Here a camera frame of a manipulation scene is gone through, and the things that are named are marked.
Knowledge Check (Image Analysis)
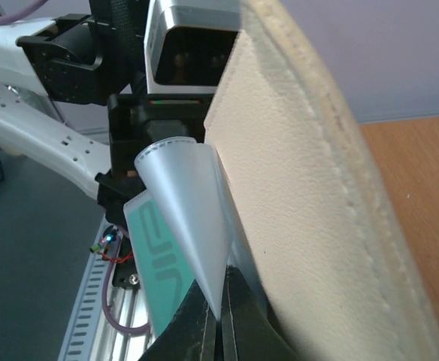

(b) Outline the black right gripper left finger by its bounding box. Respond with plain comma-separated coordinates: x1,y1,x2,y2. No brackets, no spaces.
140,281,216,361

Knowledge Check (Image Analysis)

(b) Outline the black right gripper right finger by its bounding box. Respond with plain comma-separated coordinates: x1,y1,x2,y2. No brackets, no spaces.
221,266,298,361

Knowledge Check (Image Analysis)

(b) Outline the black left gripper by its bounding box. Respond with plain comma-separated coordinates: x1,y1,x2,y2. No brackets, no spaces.
95,93,216,223

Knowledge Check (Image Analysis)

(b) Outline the beige card holder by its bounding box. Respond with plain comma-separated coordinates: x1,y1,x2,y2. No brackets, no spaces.
132,0,439,361

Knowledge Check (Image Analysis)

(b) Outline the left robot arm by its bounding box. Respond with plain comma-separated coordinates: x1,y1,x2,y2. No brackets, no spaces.
0,1,240,226

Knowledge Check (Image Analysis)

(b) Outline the aluminium front rail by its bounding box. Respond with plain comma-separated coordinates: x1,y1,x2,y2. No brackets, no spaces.
89,287,153,361

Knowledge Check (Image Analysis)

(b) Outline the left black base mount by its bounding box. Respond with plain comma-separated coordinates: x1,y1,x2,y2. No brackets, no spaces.
111,235,140,290

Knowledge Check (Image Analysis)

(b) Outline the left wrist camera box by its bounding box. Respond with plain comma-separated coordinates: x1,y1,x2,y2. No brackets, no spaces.
144,0,241,95

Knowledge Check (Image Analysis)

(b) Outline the grey slotted cable duct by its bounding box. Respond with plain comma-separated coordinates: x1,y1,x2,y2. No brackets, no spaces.
56,217,125,361

